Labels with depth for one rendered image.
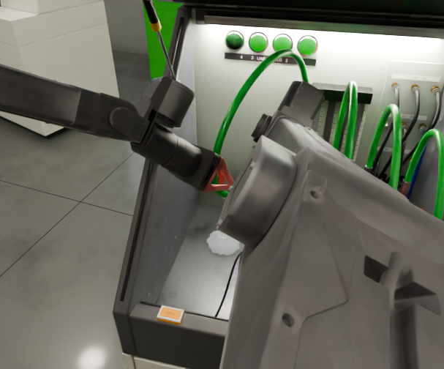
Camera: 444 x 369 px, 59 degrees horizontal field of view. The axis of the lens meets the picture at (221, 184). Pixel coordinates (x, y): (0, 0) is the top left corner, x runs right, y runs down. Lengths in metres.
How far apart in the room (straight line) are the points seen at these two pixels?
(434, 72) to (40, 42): 2.91
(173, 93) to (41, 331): 1.71
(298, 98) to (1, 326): 1.95
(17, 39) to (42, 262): 1.68
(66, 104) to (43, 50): 2.92
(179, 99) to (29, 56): 2.84
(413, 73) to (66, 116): 0.80
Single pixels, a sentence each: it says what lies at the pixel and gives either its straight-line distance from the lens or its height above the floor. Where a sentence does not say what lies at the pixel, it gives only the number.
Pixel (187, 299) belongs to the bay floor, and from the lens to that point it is 1.06.
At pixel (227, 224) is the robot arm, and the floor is 1.56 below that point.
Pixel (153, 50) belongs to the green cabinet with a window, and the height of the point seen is 0.54.
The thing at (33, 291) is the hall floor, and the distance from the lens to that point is 2.36.
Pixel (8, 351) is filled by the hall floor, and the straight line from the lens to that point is 2.17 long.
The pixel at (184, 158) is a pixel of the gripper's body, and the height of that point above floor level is 1.33.
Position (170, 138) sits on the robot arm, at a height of 1.36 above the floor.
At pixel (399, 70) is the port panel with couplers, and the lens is 1.06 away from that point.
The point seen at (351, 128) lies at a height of 1.35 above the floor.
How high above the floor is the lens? 1.66
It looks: 36 degrees down
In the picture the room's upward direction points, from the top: straight up
